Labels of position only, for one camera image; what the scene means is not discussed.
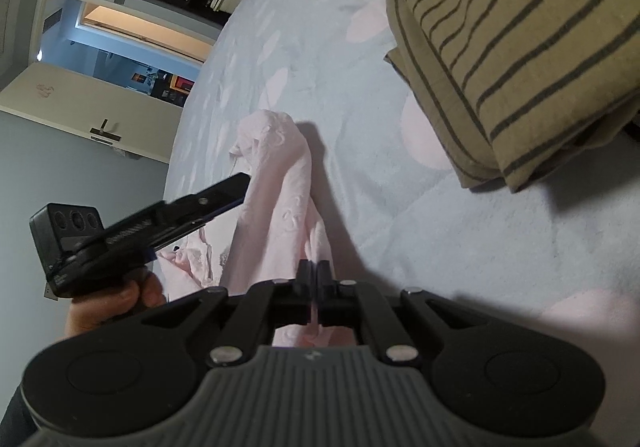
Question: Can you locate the cream door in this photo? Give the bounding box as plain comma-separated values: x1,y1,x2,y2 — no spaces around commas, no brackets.
0,63,201,162

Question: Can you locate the person's left hand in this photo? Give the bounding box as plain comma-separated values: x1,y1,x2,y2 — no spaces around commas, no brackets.
65,272,166,343

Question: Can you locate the pink embroidered dress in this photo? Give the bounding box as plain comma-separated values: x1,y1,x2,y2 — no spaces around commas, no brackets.
157,109,361,348

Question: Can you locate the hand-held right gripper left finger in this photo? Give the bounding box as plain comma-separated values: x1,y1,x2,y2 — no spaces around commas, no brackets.
142,259,317,369

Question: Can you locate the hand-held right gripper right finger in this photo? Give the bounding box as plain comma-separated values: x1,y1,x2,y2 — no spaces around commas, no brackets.
319,259,493,369

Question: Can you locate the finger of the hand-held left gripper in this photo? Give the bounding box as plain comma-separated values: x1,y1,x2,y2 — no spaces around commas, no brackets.
152,172,249,253

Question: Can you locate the brown striped shirt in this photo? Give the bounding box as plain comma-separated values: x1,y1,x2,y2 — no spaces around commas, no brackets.
367,0,640,192

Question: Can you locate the bed with polka dot sheet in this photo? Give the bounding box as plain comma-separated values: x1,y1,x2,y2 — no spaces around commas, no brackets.
162,0,640,378

